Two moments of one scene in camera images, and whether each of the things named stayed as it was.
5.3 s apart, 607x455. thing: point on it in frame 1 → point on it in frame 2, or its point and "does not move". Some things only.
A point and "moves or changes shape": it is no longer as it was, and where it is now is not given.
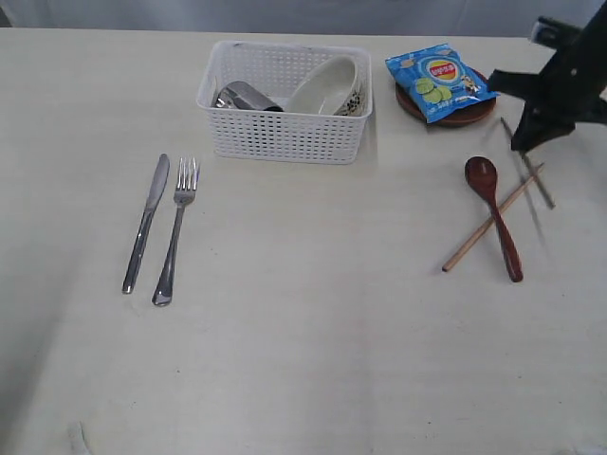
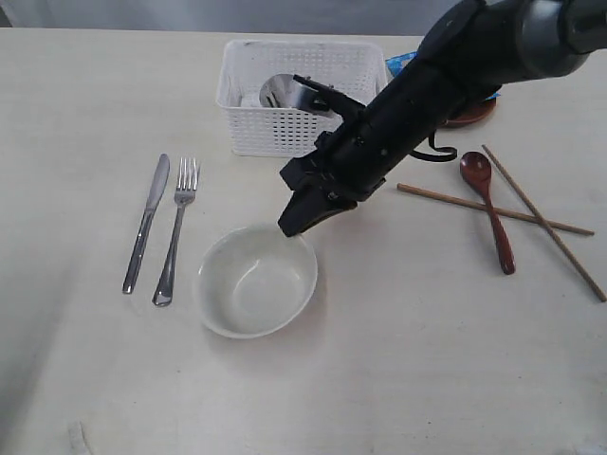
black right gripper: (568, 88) → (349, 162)
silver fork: (185, 189) does not move
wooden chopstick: (488, 222) → (505, 211)
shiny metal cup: (243, 96) → (282, 90)
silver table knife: (155, 194) does not move
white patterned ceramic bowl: (333, 86) → (251, 281)
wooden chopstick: (533, 173) → (545, 226)
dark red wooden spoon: (482, 174) moves or changes shape
